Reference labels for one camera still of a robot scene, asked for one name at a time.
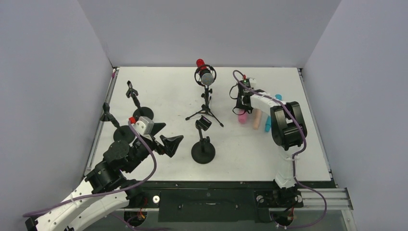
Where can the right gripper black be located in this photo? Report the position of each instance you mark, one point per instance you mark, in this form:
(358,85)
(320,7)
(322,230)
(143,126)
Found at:
(241,98)

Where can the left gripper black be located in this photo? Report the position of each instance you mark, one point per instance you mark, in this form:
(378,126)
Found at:
(171,144)

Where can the teal microphone black stand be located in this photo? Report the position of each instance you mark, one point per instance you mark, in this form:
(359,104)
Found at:
(140,110)

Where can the beige microphone black stand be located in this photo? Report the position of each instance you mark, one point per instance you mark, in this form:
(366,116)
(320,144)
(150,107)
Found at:
(122,133)

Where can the pink microphone black stand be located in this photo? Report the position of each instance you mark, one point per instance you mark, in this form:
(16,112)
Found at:
(203,151)

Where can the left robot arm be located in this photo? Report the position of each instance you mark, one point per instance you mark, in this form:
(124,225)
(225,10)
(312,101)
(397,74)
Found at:
(105,188)

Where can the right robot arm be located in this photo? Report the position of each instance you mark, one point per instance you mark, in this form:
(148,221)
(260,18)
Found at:
(287,130)

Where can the red mesh microphone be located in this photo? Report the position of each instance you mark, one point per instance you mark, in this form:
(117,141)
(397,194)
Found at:
(205,74)

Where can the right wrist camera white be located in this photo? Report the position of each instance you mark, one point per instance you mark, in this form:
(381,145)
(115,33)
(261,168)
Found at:
(249,82)

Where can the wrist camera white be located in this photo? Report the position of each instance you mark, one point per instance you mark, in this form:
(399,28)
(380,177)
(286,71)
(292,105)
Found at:
(249,82)
(141,126)

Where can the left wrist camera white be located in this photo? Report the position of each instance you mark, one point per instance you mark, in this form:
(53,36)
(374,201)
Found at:
(141,126)

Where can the black tripod shock-mount stand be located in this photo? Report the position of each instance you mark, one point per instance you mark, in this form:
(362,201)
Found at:
(205,108)

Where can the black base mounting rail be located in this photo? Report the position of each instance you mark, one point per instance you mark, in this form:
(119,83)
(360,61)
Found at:
(223,201)

